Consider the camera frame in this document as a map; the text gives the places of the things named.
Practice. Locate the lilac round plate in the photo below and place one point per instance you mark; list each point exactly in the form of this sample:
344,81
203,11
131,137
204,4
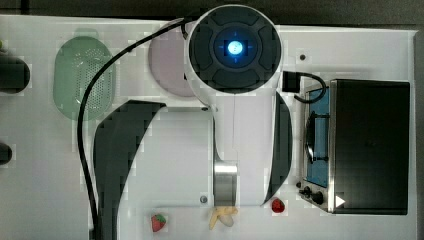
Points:
166,62

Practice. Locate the red strawberry with leaves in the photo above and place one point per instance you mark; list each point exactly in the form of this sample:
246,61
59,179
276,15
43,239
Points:
158,221

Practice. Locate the small black cup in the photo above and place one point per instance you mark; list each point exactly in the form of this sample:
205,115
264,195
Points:
6,153

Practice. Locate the blue glass oven door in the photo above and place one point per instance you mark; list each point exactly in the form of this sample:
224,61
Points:
316,142

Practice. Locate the small red tomato toy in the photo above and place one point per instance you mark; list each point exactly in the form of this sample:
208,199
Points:
277,206

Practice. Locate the black toaster oven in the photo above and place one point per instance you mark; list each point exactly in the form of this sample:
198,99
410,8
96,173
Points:
368,148

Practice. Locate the peeled toy banana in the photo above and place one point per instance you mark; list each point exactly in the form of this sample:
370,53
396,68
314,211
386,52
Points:
224,214

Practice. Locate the black pot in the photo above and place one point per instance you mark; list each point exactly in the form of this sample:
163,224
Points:
14,74

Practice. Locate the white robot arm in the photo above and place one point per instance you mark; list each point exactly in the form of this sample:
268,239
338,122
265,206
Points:
233,64

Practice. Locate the green perforated colander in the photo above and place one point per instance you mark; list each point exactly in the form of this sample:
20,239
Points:
77,61

